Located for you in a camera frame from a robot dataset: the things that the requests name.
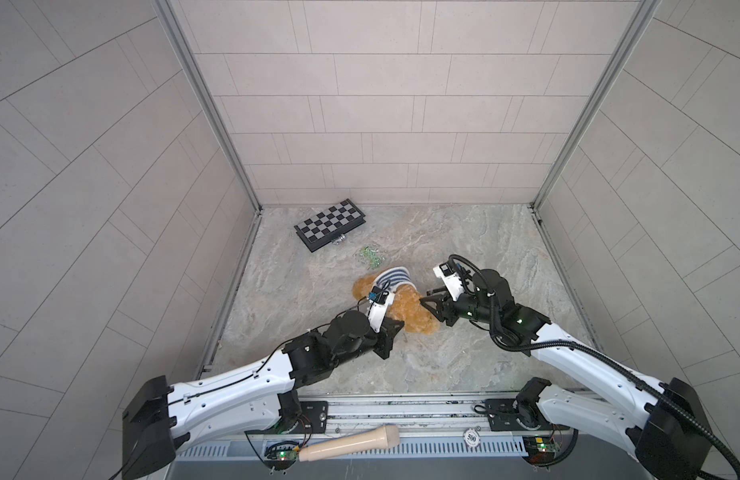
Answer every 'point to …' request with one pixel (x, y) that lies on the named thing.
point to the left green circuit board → (281, 457)
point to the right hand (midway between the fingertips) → (423, 301)
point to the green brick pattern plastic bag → (367, 251)
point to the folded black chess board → (321, 228)
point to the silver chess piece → (340, 239)
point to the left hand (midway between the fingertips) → (410, 326)
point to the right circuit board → (540, 449)
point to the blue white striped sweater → (391, 279)
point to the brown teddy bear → (405, 306)
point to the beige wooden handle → (356, 443)
